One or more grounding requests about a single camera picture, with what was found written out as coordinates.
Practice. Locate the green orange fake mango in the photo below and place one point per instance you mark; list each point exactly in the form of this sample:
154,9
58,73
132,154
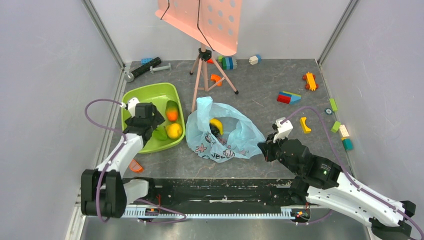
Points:
172,110

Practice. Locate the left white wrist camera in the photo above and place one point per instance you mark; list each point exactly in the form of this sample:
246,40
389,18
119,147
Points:
130,106

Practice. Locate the orange yellow toy car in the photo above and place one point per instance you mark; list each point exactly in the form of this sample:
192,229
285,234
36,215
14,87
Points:
310,81

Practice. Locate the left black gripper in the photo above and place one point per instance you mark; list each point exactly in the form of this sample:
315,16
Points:
157,119

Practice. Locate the pink perforated board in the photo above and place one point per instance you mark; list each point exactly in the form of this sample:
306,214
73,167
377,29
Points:
214,23

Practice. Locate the black microphone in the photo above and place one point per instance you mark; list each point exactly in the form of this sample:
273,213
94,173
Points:
131,75

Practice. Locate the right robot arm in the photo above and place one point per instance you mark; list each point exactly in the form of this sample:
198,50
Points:
320,181

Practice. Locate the red blue wedge blocks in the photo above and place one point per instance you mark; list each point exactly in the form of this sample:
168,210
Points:
288,97

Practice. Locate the green fake fruit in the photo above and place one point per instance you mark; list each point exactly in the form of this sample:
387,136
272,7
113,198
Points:
160,133

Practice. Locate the green small brick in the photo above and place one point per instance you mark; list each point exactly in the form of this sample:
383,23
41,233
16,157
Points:
335,127

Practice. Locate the green plastic basin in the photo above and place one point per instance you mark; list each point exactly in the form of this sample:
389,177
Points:
159,94

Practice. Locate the green flat brick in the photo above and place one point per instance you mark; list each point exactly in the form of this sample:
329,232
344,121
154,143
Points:
333,104

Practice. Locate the yellow fake lemon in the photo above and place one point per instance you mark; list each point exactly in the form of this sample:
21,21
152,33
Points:
174,131

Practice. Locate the white yellow teal bricks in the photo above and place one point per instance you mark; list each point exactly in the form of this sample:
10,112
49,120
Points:
345,138

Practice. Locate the yellow fake banana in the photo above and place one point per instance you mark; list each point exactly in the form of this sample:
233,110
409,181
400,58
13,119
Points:
218,125

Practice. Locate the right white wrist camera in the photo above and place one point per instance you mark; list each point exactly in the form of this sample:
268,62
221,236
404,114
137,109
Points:
282,129

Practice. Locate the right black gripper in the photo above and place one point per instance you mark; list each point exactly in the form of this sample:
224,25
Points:
271,151

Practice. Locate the green blue brick stack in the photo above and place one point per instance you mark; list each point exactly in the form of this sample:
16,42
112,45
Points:
227,62

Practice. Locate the orange half round toy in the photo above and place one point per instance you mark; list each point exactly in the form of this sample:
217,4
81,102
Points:
135,167

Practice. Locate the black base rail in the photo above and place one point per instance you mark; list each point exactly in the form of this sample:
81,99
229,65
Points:
223,195

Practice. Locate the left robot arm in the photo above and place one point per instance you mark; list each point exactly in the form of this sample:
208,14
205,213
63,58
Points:
104,194

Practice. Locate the white blue toy brick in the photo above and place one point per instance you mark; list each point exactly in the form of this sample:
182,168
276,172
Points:
255,59

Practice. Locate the orange curved toy piece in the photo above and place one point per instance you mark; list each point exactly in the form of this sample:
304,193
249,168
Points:
216,79

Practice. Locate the grey plastic syringe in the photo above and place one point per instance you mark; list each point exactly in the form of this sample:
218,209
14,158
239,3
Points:
160,68

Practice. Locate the small round blue wheel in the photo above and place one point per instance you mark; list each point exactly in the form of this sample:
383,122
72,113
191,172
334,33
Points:
328,111

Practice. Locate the pink tripod stand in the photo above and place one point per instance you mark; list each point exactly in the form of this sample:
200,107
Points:
202,76

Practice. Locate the yellow arch toy block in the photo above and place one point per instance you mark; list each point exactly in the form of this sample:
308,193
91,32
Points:
305,128

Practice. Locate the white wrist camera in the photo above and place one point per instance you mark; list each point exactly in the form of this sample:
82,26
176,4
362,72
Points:
282,129
130,106

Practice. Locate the light blue cartoon plastic bag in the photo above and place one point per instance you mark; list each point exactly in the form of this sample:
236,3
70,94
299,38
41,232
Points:
240,135

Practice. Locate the dark fake fruit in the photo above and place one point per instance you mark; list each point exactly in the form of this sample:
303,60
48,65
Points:
215,131

